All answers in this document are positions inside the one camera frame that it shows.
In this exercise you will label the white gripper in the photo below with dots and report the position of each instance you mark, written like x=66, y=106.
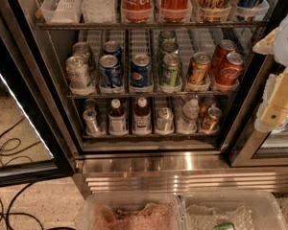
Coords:
x=276, y=43

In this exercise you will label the green soda can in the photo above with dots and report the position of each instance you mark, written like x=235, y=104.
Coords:
x=168, y=47
x=170, y=70
x=166, y=35

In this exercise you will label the front red cola can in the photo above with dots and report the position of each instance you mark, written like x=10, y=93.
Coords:
x=230, y=69

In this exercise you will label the red cola can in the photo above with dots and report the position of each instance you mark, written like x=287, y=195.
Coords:
x=230, y=69
x=223, y=48

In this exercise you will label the rear red cola can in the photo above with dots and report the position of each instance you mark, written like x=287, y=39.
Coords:
x=223, y=48

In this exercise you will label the rear gold can bottom shelf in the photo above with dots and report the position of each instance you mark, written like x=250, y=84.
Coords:
x=206, y=103

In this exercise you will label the gold can shelf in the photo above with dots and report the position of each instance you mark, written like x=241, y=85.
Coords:
x=206, y=103
x=211, y=118

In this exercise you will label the gold soda can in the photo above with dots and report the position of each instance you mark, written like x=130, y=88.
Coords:
x=199, y=64

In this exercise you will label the right glass fridge door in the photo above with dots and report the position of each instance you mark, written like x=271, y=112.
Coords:
x=256, y=144

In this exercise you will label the front gold can bottom shelf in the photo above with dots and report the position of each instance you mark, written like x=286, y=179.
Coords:
x=211, y=118

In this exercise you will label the silver can bottom shelf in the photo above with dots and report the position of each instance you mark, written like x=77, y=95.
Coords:
x=164, y=120

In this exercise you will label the right tall coca-cola can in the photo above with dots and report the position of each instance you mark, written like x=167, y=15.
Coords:
x=173, y=10

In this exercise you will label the tall coca-cola can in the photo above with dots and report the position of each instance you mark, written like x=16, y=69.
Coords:
x=137, y=10
x=173, y=10

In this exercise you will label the stainless steel fridge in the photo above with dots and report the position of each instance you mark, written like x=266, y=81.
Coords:
x=159, y=161

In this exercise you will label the front blue pepsi can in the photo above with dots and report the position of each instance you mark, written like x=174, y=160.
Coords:
x=141, y=71

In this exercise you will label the left tall coca-cola can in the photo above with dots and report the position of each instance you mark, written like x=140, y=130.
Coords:
x=137, y=10

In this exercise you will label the green can in bin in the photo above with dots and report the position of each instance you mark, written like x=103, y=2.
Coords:
x=224, y=226

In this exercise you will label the blue white soda can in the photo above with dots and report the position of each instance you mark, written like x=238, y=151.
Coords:
x=110, y=71

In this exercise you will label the rear blue soda can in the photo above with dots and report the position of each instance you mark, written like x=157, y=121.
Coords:
x=112, y=48

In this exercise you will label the rear silver slim can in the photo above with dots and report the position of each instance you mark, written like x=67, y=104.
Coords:
x=90, y=103

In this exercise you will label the silver slim can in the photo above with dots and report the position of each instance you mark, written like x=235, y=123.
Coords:
x=90, y=103
x=92, y=123

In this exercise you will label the front silver slim can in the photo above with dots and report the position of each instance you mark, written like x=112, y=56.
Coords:
x=92, y=123

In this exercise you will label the rear white soda can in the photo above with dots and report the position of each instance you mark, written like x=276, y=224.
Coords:
x=83, y=49

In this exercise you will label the front white soda can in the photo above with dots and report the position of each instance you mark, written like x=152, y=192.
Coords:
x=77, y=70

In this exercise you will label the empty clear tray top shelf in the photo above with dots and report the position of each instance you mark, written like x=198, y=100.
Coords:
x=61, y=11

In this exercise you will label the open glass fridge door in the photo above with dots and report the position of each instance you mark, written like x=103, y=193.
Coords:
x=32, y=144

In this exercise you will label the clear water bottle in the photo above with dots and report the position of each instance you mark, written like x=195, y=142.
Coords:
x=188, y=116

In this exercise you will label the right brown drink bottle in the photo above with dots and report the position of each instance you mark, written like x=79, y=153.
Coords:
x=142, y=117

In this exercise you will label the brown drink bottle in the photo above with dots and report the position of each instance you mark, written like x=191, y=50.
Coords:
x=142, y=117
x=117, y=117

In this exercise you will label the right clear plastic bin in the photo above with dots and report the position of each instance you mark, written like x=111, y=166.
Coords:
x=266, y=213

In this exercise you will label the clear plastic bin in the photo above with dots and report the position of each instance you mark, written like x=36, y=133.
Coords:
x=126, y=201
x=266, y=213

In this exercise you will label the clear bubble wrap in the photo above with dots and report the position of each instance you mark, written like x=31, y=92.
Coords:
x=205, y=218

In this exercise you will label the left brown drink bottle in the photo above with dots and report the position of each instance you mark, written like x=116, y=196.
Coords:
x=117, y=117

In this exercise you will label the pink bubble wrap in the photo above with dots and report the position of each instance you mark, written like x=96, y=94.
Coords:
x=154, y=216

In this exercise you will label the left clear plastic bin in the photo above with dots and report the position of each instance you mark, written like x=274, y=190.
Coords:
x=126, y=201

